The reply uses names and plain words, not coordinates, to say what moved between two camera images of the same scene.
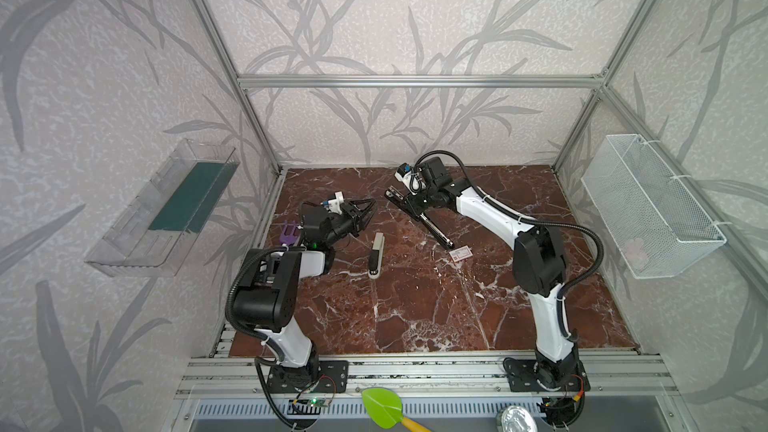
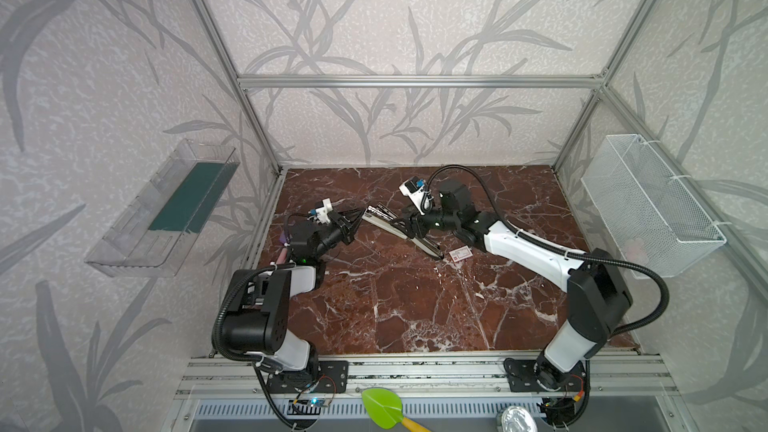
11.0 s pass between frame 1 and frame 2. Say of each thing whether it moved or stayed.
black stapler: moved
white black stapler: moved
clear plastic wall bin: stayed
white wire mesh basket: stayed
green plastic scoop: stayed
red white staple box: stayed
